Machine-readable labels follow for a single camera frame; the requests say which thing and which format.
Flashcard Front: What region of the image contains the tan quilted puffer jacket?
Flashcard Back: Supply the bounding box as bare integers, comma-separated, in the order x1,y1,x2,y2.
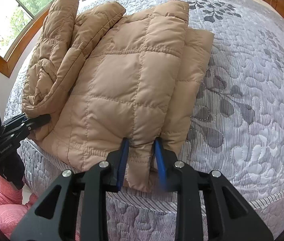
22,0,214,192

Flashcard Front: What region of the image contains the pink quilted garment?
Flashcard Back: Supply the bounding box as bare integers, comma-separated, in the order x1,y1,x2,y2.
0,176,37,238

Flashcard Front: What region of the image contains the grey floral quilted bedspread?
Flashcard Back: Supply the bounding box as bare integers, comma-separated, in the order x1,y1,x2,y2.
2,0,284,241

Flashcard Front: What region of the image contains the wooden side window frame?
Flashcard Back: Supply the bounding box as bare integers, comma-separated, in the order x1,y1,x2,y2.
0,0,65,79

